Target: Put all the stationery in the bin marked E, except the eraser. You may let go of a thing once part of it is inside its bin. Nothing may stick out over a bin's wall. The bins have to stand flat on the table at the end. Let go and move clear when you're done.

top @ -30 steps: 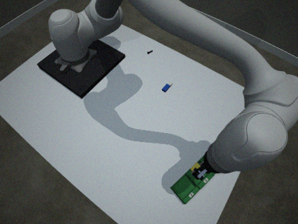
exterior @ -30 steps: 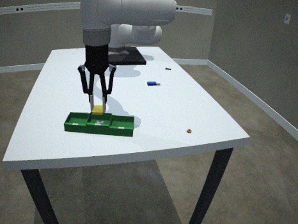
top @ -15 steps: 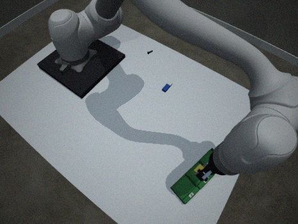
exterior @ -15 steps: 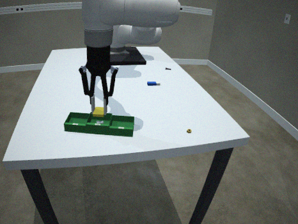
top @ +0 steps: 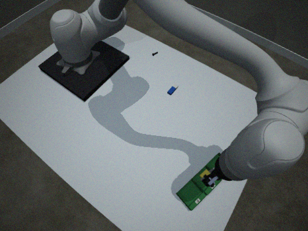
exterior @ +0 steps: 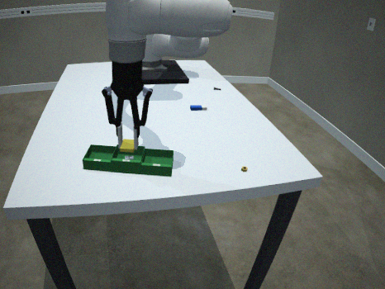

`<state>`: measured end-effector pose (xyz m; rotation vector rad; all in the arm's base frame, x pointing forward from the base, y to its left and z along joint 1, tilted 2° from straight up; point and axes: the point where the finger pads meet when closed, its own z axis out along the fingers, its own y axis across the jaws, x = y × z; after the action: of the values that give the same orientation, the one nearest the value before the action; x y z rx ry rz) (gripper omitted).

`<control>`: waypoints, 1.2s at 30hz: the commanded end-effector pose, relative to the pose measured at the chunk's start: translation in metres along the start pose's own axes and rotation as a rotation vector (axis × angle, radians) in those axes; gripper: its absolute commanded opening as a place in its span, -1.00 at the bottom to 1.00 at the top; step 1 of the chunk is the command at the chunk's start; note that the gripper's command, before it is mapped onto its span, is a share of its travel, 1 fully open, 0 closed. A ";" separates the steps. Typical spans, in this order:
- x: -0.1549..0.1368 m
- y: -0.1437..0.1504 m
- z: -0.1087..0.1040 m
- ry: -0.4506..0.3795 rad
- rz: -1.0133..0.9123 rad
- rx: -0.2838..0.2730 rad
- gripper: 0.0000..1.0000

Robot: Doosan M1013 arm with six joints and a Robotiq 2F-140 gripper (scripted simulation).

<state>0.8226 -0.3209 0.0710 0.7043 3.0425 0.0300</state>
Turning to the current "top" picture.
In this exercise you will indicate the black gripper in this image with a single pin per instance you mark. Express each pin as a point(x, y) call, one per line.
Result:
point(215, 174)

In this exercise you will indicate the green rack of bins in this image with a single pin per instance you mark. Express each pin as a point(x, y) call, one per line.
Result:
point(195, 191)

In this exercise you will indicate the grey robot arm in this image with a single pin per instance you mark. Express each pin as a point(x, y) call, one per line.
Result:
point(268, 145)

